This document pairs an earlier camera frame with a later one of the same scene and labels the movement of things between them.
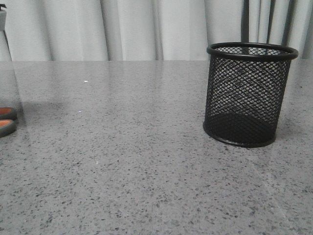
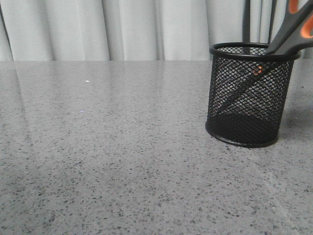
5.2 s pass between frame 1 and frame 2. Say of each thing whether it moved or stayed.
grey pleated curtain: stayed
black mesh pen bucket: stayed
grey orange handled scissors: moved
